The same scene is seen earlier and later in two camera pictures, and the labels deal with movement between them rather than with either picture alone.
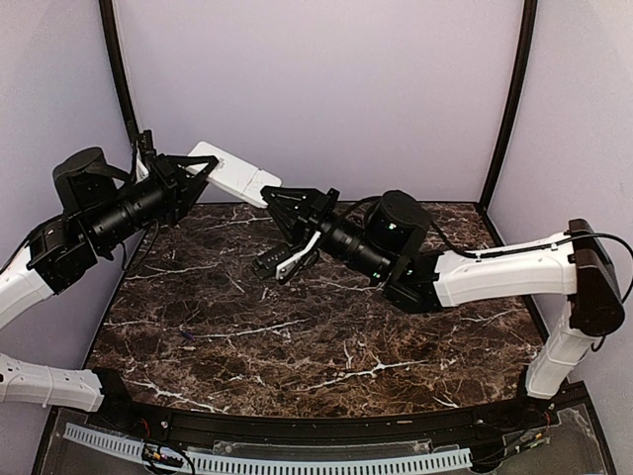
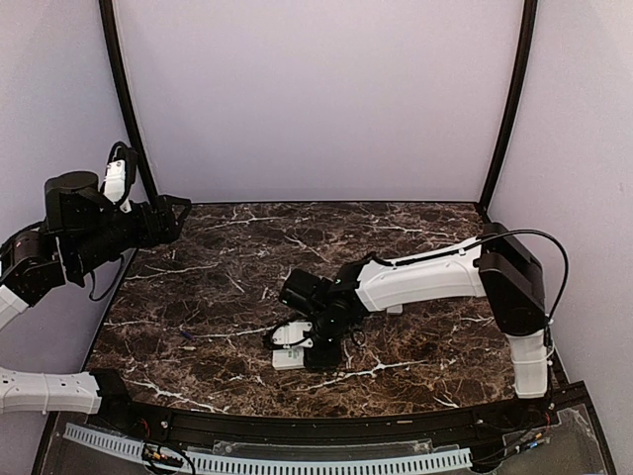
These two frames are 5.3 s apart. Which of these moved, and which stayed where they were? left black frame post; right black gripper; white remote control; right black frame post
Moved: right black gripper; white remote control
Stayed: left black frame post; right black frame post
